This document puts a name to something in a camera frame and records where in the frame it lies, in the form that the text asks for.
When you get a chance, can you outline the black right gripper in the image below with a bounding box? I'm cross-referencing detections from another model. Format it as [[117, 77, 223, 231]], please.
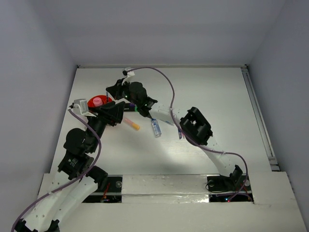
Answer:
[[108, 77, 140, 106]]

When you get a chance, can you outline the pink patterned tube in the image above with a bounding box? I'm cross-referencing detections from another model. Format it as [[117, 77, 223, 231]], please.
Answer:
[[93, 97, 103, 107]]

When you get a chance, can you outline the clear spray bottle blue cap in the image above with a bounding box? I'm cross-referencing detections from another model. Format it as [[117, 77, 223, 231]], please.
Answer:
[[151, 119, 162, 137]]

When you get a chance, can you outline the clear blue gel pen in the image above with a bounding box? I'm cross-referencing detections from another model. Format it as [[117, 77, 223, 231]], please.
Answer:
[[160, 119, 174, 126]]

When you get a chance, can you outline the blue ballpoint pen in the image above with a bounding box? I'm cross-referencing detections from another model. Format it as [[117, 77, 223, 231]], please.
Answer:
[[178, 129, 182, 139]]

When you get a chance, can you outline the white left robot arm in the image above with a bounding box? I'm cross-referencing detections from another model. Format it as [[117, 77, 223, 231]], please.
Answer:
[[11, 99, 125, 232]]

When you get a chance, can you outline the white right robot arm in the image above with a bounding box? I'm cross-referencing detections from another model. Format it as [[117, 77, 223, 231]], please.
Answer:
[[106, 78, 243, 191]]

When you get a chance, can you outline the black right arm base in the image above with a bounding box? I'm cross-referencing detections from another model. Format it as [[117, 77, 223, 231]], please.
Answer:
[[205, 175, 253, 203]]

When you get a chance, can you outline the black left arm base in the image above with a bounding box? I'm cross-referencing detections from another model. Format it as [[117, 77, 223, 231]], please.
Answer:
[[83, 175, 123, 203]]

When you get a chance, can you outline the orange round organizer container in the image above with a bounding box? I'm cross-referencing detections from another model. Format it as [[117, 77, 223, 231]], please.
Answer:
[[87, 95, 112, 108]]

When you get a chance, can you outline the yellow pink glue stick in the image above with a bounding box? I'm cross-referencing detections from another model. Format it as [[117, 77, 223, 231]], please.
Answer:
[[123, 117, 140, 131]]

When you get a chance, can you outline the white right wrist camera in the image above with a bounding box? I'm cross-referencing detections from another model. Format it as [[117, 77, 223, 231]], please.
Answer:
[[122, 67, 135, 85]]

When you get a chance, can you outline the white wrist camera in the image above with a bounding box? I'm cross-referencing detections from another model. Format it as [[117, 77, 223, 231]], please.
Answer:
[[122, 67, 135, 85], [69, 99, 94, 116]]

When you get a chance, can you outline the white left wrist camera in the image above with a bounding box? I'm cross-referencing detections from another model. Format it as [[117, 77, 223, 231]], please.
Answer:
[[69, 99, 94, 116]]

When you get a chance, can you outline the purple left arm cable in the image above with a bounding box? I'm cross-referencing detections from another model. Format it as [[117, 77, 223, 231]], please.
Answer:
[[11, 110, 102, 232]]

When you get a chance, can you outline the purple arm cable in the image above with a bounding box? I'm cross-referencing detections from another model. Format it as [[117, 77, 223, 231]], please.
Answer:
[[131, 66, 249, 202], [11, 110, 102, 232]]

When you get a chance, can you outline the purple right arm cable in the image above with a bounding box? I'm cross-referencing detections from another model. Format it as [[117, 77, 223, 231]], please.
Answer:
[[131, 66, 249, 202]]

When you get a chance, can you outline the aluminium rail on right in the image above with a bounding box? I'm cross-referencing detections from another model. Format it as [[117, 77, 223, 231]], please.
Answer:
[[241, 67, 281, 172]]

